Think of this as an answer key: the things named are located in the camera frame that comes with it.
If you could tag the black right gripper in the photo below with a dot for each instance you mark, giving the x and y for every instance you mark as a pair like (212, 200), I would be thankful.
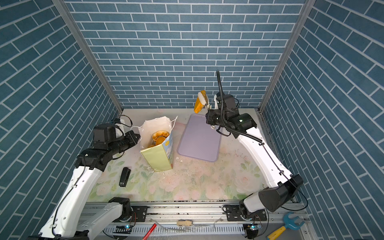
(209, 118)

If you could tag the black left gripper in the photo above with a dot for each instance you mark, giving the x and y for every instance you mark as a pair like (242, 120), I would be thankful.
(132, 141)

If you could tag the metal kitchen tongs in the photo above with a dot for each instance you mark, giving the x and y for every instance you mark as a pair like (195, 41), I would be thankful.
(204, 101)

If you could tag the long twisted fake bread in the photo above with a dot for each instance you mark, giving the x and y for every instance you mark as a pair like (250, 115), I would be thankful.
(198, 107)

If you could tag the dark round fake bun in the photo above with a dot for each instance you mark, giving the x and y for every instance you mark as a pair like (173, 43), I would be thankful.
(160, 140)

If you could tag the white green paper bag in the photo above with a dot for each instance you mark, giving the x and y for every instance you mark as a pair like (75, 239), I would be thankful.
(160, 158)

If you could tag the ring donut fake bread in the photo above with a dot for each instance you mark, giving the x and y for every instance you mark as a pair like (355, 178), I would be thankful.
(160, 133)

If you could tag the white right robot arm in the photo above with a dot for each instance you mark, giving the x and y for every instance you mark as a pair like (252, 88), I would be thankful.
(282, 185)

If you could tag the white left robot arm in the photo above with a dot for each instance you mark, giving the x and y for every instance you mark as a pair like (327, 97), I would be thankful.
(64, 224)

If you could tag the black stapler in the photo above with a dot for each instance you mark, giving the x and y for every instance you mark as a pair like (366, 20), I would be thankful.
(125, 174)

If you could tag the purple plastic tray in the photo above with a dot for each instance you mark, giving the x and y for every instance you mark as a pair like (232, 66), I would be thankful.
(199, 140)

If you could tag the red marker pen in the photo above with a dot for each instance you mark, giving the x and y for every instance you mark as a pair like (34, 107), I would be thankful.
(147, 235)

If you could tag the blue yellow toy wrench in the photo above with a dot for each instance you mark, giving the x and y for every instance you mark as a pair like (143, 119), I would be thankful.
(289, 223)

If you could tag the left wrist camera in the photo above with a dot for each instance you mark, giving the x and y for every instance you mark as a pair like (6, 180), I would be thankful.
(105, 134)

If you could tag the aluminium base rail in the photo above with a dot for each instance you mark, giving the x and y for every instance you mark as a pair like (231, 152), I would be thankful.
(195, 218)

